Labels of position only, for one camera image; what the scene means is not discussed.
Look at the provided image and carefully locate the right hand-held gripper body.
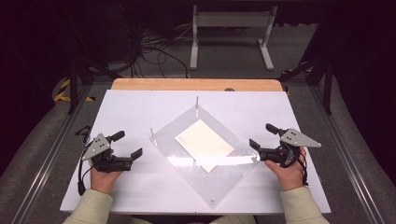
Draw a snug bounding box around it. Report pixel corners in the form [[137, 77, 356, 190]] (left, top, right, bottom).
[[259, 128, 322, 169]]

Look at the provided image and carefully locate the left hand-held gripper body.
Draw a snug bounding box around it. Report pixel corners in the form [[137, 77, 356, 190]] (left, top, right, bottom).
[[81, 133, 132, 174]]

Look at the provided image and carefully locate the clear acrylic sheet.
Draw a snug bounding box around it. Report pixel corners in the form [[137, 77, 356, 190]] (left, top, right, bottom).
[[149, 105, 262, 209]]

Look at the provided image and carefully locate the person's left hand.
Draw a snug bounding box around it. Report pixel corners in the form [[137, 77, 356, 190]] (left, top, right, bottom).
[[90, 148, 124, 195]]

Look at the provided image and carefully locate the person's right hand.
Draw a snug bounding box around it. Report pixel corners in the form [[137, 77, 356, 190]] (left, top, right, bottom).
[[264, 147, 308, 192]]

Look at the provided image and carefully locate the white board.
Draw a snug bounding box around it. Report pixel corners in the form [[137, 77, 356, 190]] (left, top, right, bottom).
[[60, 89, 332, 216]]

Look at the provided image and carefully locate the beige paper card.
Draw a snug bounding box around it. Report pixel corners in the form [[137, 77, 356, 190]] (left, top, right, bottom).
[[174, 119, 235, 174]]

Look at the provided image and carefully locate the yellow black floor tape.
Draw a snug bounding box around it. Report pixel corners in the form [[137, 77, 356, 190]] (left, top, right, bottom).
[[53, 77, 96, 104], [281, 65, 313, 97]]

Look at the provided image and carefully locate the black metal stand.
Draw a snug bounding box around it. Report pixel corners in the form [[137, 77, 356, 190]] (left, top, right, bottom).
[[277, 54, 334, 116], [65, 52, 123, 115]]

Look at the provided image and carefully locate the wooden table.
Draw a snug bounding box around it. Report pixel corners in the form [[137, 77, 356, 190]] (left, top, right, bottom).
[[110, 77, 284, 92]]

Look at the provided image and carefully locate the white metal stand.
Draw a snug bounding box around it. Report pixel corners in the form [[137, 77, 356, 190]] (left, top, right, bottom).
[[189, 4, 278, 72]]

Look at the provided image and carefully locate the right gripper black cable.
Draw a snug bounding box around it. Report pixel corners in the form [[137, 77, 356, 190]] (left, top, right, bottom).
[[292, 148, 310, 188]]

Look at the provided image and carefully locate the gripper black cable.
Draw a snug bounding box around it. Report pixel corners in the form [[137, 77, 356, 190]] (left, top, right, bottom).
[[292, 148, 310, 188], [74, 125, 94, 197]]

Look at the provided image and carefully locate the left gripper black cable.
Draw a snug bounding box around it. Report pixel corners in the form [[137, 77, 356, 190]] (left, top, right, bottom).
[[74, 125, 94, 197]]

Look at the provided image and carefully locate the aluminium rail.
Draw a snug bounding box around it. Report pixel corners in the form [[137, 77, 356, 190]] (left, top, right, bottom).
[[10, 83, 94, 224], [310, 85, 388, 224]]

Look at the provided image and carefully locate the bundle of black cables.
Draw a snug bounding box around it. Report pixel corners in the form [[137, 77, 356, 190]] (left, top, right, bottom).
[[122, 12, 190, 79]]

